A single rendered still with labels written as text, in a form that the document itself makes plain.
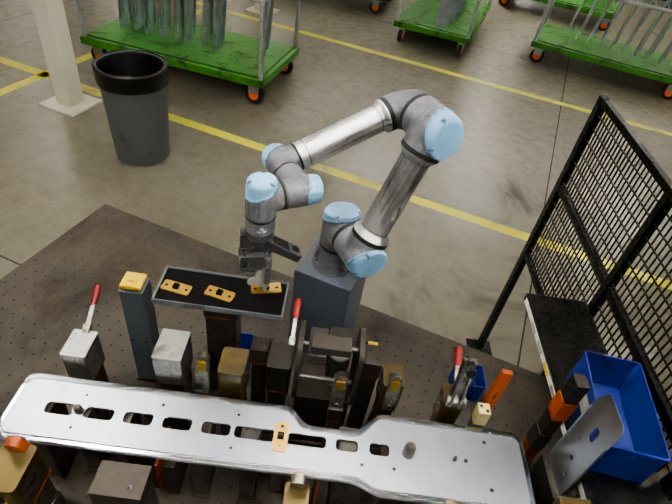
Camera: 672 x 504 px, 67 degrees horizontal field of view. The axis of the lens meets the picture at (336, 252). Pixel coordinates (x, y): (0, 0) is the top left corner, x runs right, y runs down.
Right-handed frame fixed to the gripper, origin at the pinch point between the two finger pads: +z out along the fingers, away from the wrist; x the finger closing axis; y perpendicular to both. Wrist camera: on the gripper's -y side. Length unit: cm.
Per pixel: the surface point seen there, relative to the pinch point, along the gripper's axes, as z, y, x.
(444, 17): 84, -277, -533
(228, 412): 23.0, 11.7, 25.0
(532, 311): 20, -93, 0
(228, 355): 15.1, 11.0, 12.2
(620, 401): 20, -103, 37
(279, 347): 15.1, -3.3, 10.9
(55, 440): 23, 54, 27
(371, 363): 11.1, -27.3, 21.8
